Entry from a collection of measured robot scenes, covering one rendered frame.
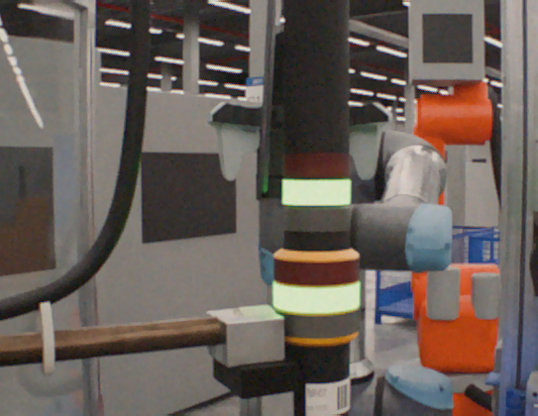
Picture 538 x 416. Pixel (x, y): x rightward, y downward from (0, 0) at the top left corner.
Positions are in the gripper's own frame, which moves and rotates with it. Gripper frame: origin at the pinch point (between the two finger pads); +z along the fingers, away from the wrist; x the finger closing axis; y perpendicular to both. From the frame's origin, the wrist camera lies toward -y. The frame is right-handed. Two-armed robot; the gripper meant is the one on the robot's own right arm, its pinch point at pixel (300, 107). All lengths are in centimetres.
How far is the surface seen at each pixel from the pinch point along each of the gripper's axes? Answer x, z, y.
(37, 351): 12.2, 23.5, 12.4
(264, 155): 2.5, 17.2, 4.0
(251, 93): 24, -682, -76
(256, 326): 2.9, 20.0, 12.0
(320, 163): -0.2, 18.7, 4.4
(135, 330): 8.3, 21.4, 11.9
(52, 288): 11.6, 22.9, 9.8
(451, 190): -281, -1079, 32
